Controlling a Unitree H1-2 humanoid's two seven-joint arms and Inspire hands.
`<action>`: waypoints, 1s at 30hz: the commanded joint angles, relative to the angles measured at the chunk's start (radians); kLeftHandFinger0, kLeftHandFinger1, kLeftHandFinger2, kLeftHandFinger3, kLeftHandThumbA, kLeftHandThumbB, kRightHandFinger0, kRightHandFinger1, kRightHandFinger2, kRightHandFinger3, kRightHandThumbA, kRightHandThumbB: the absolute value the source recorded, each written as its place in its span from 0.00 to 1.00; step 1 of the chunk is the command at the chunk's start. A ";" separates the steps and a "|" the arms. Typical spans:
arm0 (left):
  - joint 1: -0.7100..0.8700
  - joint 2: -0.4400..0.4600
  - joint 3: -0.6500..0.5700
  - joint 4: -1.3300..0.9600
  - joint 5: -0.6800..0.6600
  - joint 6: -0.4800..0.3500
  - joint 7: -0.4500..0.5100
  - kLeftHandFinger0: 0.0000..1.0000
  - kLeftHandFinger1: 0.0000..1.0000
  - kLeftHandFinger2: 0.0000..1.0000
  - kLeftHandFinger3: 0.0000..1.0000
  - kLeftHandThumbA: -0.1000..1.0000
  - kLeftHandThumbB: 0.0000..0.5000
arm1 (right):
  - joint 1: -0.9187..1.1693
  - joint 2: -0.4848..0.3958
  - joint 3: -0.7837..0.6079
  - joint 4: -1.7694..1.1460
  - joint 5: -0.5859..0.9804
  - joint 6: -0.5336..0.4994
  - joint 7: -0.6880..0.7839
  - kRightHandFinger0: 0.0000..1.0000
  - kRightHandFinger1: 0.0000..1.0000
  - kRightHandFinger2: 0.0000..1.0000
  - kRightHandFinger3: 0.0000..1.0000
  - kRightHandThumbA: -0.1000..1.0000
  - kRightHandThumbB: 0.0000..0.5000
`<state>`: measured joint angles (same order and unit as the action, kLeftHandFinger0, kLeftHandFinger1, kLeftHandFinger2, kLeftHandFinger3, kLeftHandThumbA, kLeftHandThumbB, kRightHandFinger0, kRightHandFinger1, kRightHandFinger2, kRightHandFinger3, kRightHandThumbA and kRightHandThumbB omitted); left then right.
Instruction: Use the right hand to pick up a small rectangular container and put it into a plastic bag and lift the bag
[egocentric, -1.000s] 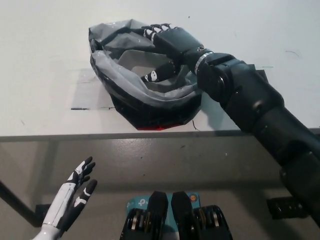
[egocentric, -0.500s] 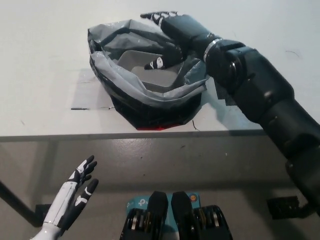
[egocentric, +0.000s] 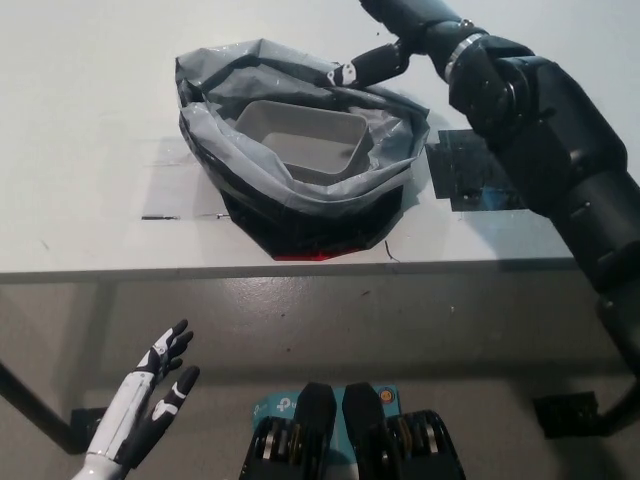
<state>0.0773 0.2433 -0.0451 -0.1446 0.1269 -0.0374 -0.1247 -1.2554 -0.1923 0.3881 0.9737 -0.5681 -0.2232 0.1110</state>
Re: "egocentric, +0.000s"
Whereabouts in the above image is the small grey rectangular basket container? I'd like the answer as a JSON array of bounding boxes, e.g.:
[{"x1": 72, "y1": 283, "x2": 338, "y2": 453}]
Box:
[{"x1": 234, "y1": 99, "x2": 374, "y2": 184}]

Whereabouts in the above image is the black slanted table leg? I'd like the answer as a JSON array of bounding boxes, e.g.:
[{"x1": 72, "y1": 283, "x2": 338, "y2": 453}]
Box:
[{"x1": 0, "y1": 359, "x2": 70, "y2": 442}]

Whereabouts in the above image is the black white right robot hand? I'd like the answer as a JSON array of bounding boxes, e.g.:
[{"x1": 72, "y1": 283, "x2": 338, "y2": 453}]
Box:
[{"x1": 327, "y1": 0, "x2": 489, "y2": 90}]

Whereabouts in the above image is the grey and black plastic bag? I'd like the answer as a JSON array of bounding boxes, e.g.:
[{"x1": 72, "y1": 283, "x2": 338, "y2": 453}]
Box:
[{"x1": 174, "y1": 39, "x2": 431, "y2": 264}]

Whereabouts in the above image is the teal router box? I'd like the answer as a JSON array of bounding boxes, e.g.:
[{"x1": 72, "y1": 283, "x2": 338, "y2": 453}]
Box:
[{"x1": 249, "y1": 384, "x2": 400, "y2": 451}]

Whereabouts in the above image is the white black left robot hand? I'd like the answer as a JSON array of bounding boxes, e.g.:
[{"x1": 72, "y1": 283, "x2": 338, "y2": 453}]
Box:
[{"x1": 86, "y1": 318, "x2": 201, "y2": 457}]

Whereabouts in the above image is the clear tape patch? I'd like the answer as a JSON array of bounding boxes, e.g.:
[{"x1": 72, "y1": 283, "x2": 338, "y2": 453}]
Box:
[{"x1": 141, "y1": 139, "x2": 236, "y2": 222}]

